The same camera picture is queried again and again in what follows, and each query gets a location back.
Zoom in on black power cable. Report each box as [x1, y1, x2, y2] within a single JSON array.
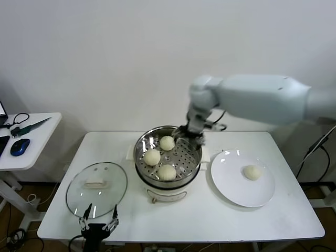
[[295, 145, 330, 182]]

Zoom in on white power cable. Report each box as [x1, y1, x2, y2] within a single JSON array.
[[293, 128, 336, 169]]

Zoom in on white side table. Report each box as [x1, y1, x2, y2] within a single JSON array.
[[0, 112, 62, 232]]

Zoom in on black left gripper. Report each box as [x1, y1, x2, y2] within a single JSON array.
[[78, 203, 119, 252]]

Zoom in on white steamed baozi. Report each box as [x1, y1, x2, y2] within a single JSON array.
[[159, 135, 176, 152], [156, 164, 177, 182], [143, 149, 161, 166], [241, 164, 263, 181]]

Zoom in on laptop computer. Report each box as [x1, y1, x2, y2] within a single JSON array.
[[0, 101, 8, 126]]

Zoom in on black smartphone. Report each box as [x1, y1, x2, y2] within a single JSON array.
[[0, 135, 11, 155]]

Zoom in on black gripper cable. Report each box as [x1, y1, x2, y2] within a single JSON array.
[[209, 109, 228, 125], [68, 235, 85, 252]]

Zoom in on black looped cable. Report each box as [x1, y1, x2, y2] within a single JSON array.
[[0, 112, 29, 130]]

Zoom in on black power adapter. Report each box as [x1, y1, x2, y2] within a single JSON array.
[[306, 134, 328, 153]]

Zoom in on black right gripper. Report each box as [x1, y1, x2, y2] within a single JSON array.
[[172, 104, 211, 146]]

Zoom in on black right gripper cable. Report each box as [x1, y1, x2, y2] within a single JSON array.
[[209, 109, 228, 125]]

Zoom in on blue computer mouse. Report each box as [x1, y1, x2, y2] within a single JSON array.
[[10, 138, 31, 157]]

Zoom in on stainless steel steamer basket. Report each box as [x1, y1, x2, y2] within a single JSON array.
[[133, 125, 203, 188]]

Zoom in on round glass pot lid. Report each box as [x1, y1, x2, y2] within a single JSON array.
[[65, 162, 129, 219]]

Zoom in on white electric cooker base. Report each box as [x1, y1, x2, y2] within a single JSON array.
[[125, 144, 210, 205]]

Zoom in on black floor cables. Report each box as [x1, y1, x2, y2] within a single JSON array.
[[0, 228, 44, 252]]

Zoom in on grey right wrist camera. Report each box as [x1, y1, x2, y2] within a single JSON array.
[[204, 122, 228, 131]]

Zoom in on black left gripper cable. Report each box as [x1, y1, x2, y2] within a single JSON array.
[[68, 235, 85, 252]]

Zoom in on white round plate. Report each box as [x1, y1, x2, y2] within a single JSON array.
[[211, 149, 276, 208]]

